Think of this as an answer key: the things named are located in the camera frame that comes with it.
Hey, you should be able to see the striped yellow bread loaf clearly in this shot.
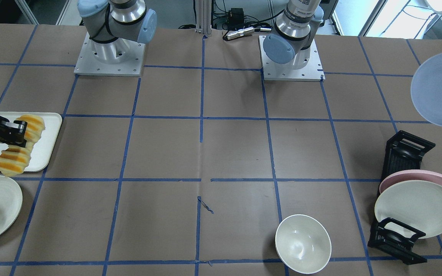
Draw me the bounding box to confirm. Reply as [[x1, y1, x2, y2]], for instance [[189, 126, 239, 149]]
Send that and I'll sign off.
[[0, 114, 46, 177]]

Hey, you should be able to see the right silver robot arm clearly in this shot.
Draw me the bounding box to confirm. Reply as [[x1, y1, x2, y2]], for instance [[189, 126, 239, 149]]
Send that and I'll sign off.
[[0, 0, 157, 147]]

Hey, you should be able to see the pink plate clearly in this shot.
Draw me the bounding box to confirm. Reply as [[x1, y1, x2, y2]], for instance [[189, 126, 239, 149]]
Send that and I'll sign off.
[[378, 169, 442, 193]]

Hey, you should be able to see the cream plate in rack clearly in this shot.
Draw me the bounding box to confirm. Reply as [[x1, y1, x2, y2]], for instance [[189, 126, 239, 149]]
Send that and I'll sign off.
[[374, 180, 442, 239]]

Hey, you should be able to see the white rectangular tray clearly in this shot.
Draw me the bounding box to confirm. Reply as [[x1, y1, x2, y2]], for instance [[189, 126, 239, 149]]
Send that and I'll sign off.
[[0, 112, 63, 172]]

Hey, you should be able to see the cream ceramic bowl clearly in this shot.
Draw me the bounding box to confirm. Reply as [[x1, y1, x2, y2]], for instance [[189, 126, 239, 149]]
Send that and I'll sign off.
[[275, 214, 333, 274]]

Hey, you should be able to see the black dish rack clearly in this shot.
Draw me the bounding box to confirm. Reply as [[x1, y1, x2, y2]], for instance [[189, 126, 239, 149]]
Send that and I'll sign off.
[[367, 130, 435, 265]]

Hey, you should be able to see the aluminium frame post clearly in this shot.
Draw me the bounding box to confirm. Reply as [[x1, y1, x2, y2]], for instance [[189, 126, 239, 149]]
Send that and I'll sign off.
[[194, 0, 213, 37]]

